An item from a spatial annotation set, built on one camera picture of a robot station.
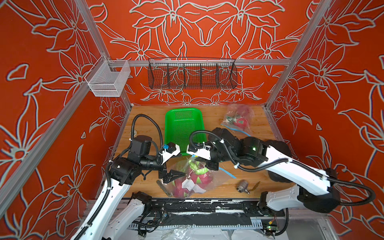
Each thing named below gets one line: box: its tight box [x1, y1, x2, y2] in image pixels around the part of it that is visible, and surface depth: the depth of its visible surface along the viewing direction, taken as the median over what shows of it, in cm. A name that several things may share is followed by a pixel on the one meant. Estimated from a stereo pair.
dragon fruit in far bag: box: [226, 115, 248, 129], surface depth 101 cm
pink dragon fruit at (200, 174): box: [188, 159, 213, 185], surface depth 62 cm
